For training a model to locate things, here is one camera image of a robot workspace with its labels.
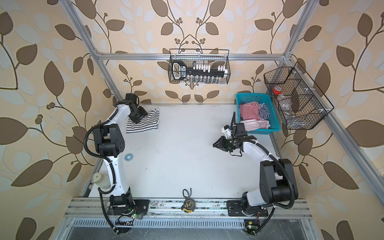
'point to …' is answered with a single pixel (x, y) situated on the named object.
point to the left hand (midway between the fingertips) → (144, 114)
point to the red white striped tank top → (249, 111)
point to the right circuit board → (251, 225)
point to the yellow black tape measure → (189, 205)
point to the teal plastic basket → (274, 120)
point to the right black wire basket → (300, 100)
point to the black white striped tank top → (150, 122)
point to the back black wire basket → (226, 80)
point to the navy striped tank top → (264, 113)
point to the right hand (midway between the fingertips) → (215, 146)
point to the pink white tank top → (251, 124)
